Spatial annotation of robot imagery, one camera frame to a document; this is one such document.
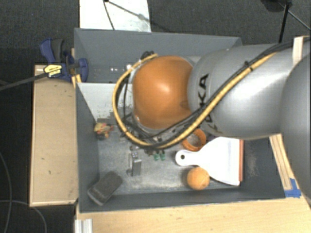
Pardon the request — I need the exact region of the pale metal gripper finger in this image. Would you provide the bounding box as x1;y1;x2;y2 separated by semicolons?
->
126;152;134;176
131;151;142;177

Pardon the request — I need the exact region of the grey metal bin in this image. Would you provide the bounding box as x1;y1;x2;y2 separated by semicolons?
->
73;27;286;214

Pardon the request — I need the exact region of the dark grey sponge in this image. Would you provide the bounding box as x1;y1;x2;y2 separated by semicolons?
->
86;170;123;206

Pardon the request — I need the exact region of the yellow and red toy figure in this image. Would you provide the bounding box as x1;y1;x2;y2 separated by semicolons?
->
94;122;115;141

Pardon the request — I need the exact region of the orange ball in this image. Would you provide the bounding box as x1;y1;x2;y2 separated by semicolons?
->
186;166;210;191

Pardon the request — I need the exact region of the white plastic scraper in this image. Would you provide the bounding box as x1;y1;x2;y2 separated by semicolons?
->
175;136;242;187

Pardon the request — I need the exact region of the pale wood board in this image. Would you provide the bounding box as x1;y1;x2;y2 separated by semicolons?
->
29;64;80;208

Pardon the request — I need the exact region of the red-brown flat block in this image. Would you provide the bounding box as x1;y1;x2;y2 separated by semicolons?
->
239;139;244;183

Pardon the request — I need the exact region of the orange ring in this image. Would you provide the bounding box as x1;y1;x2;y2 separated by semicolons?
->
181;128;207;152

